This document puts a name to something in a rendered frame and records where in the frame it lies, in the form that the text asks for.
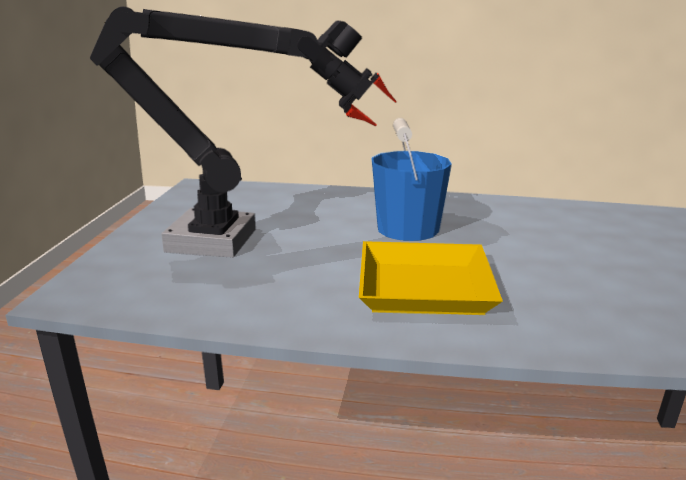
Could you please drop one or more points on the yellow rectangular tray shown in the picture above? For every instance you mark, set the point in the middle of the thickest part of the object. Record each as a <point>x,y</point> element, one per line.
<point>427,278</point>

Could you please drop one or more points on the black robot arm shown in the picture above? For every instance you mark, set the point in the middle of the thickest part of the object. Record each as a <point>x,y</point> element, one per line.
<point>222,172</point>

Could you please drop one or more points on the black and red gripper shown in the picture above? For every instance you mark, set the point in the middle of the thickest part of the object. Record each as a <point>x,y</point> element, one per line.
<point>353,86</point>

